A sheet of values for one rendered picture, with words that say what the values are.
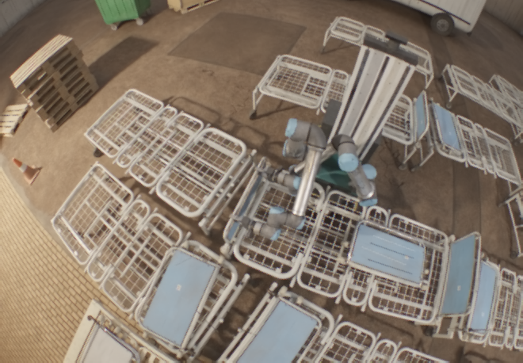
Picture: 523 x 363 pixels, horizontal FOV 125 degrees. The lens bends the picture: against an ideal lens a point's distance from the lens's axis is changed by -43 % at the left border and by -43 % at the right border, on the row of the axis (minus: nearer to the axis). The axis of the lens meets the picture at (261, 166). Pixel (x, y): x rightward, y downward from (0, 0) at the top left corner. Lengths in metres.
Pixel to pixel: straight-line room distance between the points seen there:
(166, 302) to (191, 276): 0.29
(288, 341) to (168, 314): 0.89
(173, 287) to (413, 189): 2.85
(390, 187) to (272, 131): 1.63
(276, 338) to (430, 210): 2.37
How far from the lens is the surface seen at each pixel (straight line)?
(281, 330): 1.84
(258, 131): 3.06
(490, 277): 3.00
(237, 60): 4.25
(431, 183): 3.50
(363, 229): 2.08
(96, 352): 2.23
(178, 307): 1.93
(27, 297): 3.93
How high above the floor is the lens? 2.38
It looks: 60 degrees down
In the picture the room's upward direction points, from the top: 1 degrees clockwise
